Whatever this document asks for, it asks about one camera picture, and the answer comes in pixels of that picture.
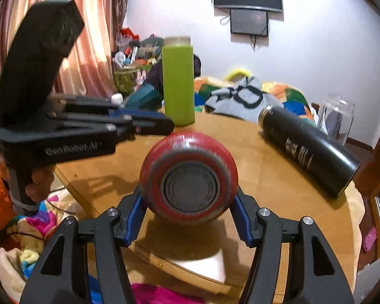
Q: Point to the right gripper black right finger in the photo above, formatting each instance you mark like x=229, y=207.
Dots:
x=314, y=273

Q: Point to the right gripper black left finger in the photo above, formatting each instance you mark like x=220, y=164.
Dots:
x=90, y=248

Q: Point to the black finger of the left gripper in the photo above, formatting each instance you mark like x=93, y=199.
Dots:
x=111, y=123
x=73, y=102

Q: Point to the red thermos flask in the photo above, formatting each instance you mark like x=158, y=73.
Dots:
x=188, y=178

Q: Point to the person's left hand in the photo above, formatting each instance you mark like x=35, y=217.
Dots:
x=41, y=180

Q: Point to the green woven basket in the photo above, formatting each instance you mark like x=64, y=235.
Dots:
x=127, y=79

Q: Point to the green water bottle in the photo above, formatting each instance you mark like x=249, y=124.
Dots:
x=178, y=79

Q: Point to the pink striped curtain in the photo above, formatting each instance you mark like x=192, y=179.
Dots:
x=88, y=69

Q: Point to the black thermos bottle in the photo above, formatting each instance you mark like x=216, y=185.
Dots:
x=330, y=164

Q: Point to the clear glass jar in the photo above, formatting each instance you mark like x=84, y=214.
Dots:
x=336, y=117

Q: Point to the small dark wall screen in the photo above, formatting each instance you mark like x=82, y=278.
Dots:
x=249, y=22

